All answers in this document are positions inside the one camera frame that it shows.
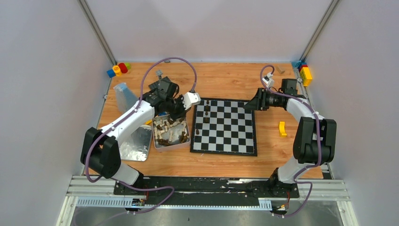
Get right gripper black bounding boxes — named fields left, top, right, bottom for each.
left=243, top=88, right=282, bottom=111

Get folding chess board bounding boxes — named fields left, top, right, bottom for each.
left=190, top=97, right=257, bottom=157

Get silver tin lid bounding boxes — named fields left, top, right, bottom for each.
left=120, top=125, right=153, bottom=162

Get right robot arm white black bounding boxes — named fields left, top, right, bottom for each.
left=244, top=78, right=337, bottom=197

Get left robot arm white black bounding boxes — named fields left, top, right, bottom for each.
left=80, top=79, right=187, bottom=194

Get pink tin box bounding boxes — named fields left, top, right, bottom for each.
left=152, top=114, right=191, bottom=152

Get small wooden block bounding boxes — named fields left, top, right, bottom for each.
left=275, top=66, right=285, bottom=74

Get yellow plastic block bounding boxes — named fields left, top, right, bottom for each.
left=279, top=121, right=287, bottom=137

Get grey lego baseplate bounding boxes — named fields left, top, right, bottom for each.
left=155, top=70, right=171, bottom=85

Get stacked coloured bricks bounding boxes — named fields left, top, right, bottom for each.
left=291, top=61, right=313, bottom=87

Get coloured toy blocks cluster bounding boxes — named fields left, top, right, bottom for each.
left=106, top=63, right=131, bottom=78

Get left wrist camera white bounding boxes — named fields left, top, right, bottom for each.
left=183, top=92, right=201, bottom=110

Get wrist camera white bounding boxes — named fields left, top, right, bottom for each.
left=183, top=92, right=201, bottom=110
left=262, top=72, right=274, bottom=88

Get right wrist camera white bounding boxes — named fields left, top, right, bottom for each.
left=262, top=72, right=274, bottom=88

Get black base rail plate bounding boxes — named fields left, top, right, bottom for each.
left=113, top=176, right=300, bottom=206

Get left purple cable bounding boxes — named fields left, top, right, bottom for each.
left=84, top=56, right=198, bottom=216

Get aluminium frame rail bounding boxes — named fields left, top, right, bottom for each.
left=65, top=176, right=358, bottom=226

